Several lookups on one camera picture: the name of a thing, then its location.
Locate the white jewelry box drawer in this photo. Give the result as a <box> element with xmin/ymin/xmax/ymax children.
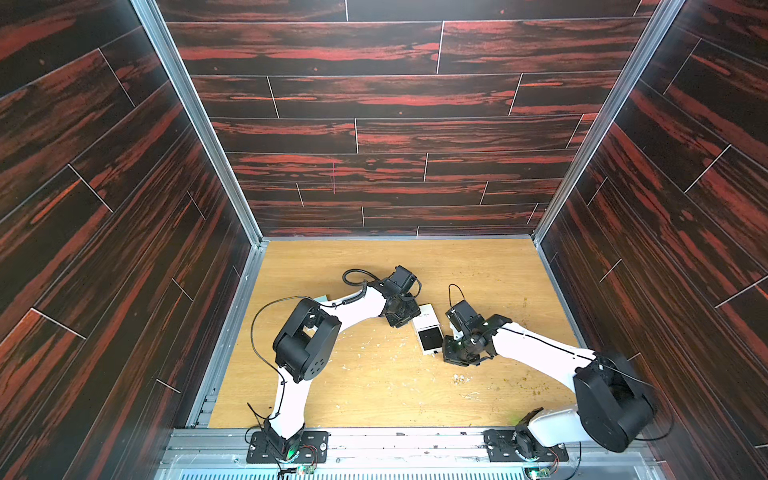
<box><xmin>417</xmin><ymin>326</ymin><xmax>443</xmax><ymax>355</ymax></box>

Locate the white jewelry box sleeve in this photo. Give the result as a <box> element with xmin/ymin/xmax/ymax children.
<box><xmin>411</xmin><ymin>304</ymin><xmax>440</xmax><ymax>333</ymax></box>

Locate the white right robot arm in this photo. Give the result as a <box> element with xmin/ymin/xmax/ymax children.
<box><xmin>443</xmin><ymin>315</ymin><xmax>657</xmax><ymax>460</ymax></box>

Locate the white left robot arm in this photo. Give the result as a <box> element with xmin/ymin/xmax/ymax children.
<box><xmin>265</xmin><ymin>286</ymin><xmax>420</xmax><ymax>450</ymax></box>

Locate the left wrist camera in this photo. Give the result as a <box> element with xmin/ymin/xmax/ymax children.
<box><xmin>383</xmin><ymin>265</ymin><xmax>418</xmax><ymax>295</ymax></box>

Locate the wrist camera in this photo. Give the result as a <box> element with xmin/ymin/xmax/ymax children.
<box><xmin>383</xmin><ymin>265</ymin><xmax>418</xmax><ymax>295</ymax></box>
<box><xmin>446</xmin><ymin>300</ymin><xmax>484</xmax><ymax>338</ymax></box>

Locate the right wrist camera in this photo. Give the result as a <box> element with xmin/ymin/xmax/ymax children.
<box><xmin>446</xmin><ymin>300</ymin><xmax>484</xmax><ymax>338</ymax></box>

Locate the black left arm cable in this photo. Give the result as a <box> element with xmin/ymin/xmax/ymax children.
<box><xmin>248</xmin><ymin>268</ymin><xmax>385</xmax><ymax>421</ymax></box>

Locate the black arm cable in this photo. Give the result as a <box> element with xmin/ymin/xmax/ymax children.
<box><xmin>248</xmin><ymin>268</ymin><xmax>385</xmax><ymax>421</ymax></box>
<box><xmin>446</xmin><ymin>283</ymin><xmax>673</xmax><ymax>442</ymax></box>

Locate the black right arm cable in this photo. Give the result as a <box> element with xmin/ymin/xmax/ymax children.
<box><xmin>446</xmin><ymin>283</ymin><xmax>673</xmax><ymax>442</ymax></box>

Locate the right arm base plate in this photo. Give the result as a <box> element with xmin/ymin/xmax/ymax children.
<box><xmin>483</xmin><ymin>429</ymin><xmax>569</xmax><ymax>463</ymax></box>

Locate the aluminium front rail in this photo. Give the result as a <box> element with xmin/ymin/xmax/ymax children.
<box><xmin>155</xmin><ymin>427</ymin><xmax>666</xmax><ymax>479</ymax></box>

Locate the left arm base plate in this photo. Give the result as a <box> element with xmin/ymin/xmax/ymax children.
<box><xmin>246</xmin><ymin>430</ymin><xmax>329</xmax><ymax>465</ymax></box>

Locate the aluminium frame rail right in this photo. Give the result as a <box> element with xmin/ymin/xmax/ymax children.
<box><xmin>532</xmin><ymin>0</ymin><xmax>688</xmax><ymax>244</ymax></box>

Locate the aluminium frame rail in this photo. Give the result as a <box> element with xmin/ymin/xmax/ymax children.
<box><xmin>532</xmin><ymin>0</ymin><xmax>688</xmax><ymax>244</ymax></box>
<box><xmin>128</xmin><ymin>0</ymin><xmax>268</xmax><ymax>244</ymax></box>

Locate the aluminium frame rail left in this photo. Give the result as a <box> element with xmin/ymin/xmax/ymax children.
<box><xmin>128</xmin><ymin>0</ymin><xmax>268</xmax><ymax>244</ymax></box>

